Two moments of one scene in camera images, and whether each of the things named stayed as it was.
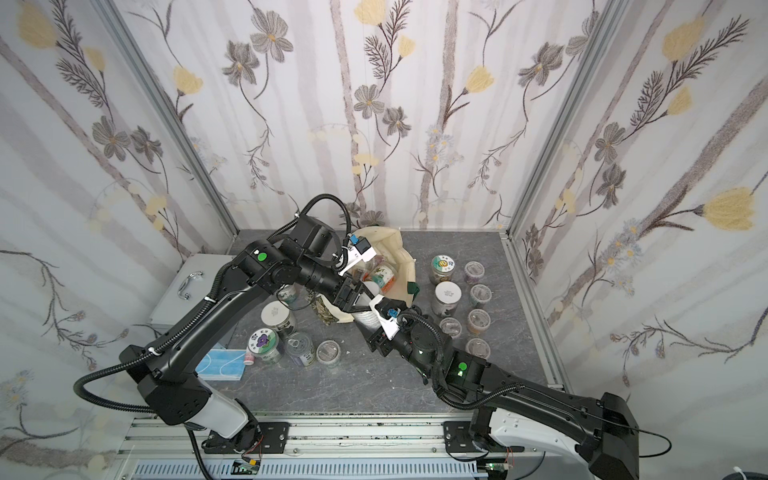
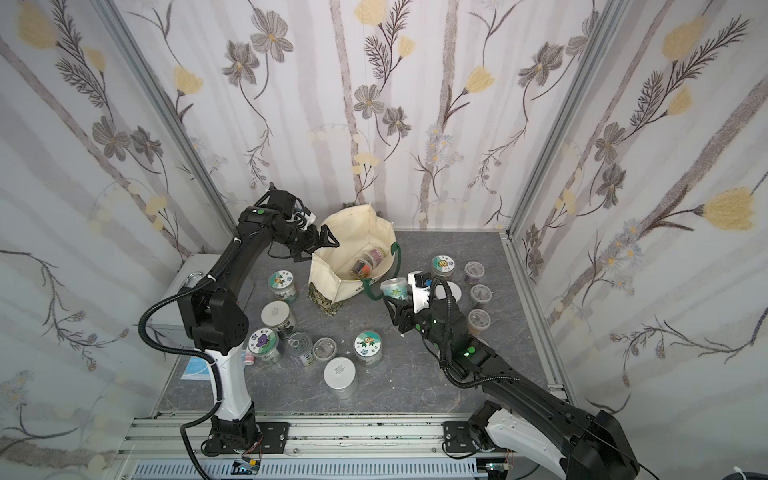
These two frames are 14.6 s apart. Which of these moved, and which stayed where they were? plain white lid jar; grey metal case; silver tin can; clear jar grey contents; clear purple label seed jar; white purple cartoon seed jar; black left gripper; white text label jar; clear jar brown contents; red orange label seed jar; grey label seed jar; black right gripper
Moved: grey label seed jar; red orange label seed jar; black left gripper; black right gripper
Stayed: grey metal case; plain white lid jar; clear purple label seed jar; white text label jar; clear jar brown contents; white purple cartoon seed jar; clear jar grey contents; silver tin can
